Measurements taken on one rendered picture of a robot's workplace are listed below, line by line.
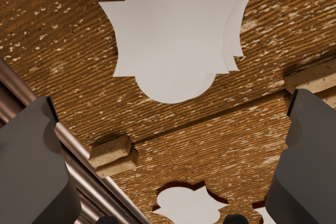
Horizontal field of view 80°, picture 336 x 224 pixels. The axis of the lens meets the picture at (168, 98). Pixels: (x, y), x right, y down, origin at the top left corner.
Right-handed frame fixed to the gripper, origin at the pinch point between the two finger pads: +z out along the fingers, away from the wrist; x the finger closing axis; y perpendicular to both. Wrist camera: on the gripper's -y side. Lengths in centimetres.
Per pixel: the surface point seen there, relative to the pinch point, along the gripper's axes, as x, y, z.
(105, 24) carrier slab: -6.5, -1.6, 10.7
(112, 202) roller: -12.7, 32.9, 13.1
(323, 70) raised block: 16.1, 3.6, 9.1
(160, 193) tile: -2.5, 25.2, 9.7
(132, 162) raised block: -5.6, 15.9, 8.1
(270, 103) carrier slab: 12.3, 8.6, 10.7
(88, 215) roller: -18.1, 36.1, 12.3
